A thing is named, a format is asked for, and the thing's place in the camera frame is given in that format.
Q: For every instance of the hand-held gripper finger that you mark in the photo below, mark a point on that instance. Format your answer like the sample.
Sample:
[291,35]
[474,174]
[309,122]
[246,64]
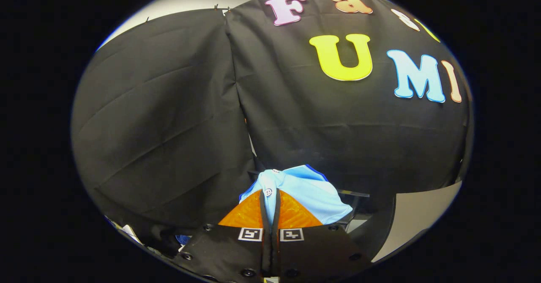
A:
[275,249]
[265,249]

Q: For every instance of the black backdrop cloth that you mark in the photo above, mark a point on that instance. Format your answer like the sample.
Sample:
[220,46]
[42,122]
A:
[169,126]

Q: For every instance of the light blue polo shirt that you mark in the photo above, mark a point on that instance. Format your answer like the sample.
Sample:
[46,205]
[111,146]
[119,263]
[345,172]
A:
[308,190]

